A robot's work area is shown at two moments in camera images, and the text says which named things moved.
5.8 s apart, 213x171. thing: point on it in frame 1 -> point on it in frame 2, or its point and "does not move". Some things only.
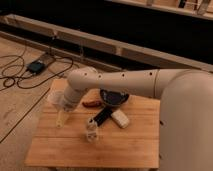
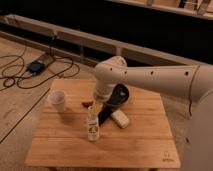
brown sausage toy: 92,104 does not move
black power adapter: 35,66 does not move
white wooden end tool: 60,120 -> 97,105
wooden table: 96,134 does not move
